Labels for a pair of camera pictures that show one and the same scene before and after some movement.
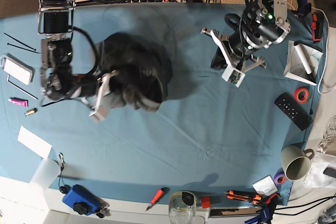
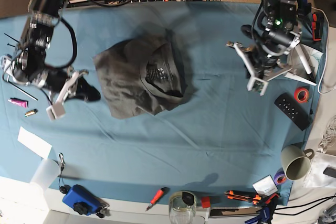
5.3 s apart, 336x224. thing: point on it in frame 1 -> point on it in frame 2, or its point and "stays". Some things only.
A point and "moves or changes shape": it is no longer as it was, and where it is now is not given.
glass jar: [182, 205] stays
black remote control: [293, 110] stays
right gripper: [100, 112] -> [62, 84]
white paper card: [34, 143] stays
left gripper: [237, 64] -> [259, 84]
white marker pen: [303, 57] stays
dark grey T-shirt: [141, 74] moves or changes shape
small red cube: [206, 201] stays
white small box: [265, 187] stays
